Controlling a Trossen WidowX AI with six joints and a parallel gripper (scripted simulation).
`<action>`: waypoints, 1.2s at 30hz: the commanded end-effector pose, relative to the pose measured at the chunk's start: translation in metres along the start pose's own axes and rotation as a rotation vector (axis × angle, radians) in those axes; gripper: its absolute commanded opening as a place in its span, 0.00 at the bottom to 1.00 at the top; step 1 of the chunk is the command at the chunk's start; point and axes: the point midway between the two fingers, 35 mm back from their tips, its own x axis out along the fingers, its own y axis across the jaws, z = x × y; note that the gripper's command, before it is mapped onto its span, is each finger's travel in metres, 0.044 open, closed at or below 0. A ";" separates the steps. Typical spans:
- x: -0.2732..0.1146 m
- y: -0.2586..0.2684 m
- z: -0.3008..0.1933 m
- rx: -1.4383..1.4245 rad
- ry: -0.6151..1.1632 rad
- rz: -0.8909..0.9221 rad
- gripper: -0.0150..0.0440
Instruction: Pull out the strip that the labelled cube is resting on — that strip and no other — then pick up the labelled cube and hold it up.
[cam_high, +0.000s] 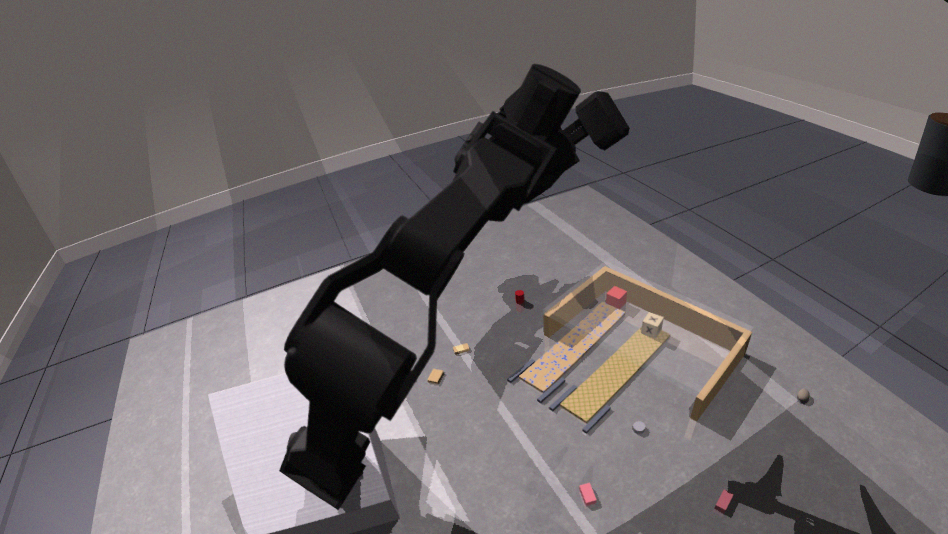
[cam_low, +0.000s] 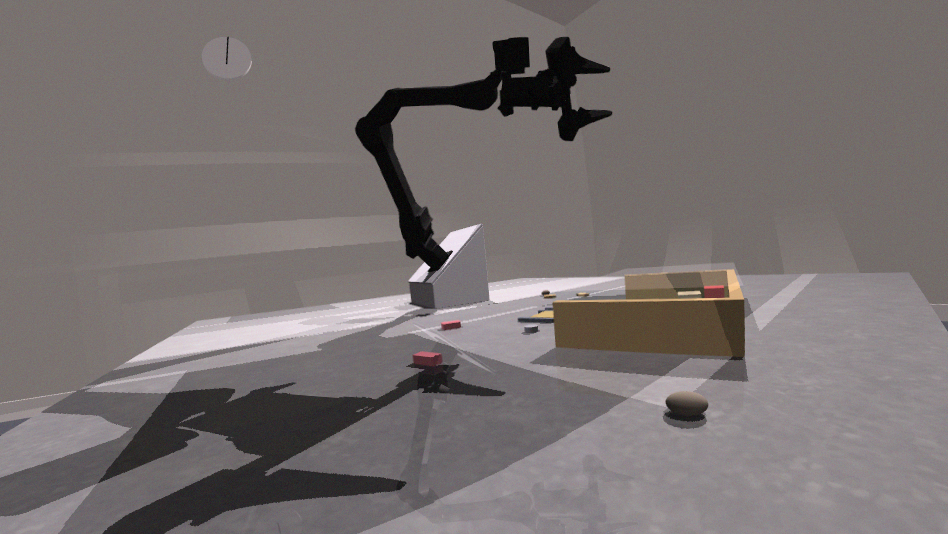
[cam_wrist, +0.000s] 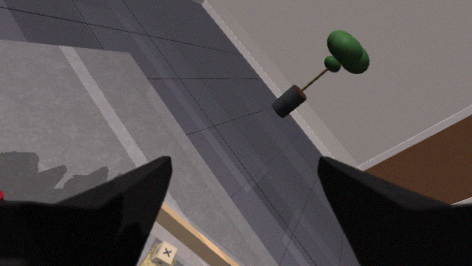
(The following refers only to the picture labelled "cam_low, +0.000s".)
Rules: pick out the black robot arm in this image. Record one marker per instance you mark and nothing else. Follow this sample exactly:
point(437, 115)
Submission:
point(375, 133)

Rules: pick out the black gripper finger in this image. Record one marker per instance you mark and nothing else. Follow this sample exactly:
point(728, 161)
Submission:
point(584, 117)
point(575, 64)

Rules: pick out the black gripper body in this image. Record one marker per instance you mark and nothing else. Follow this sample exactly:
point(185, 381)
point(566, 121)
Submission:
point(548, 91)

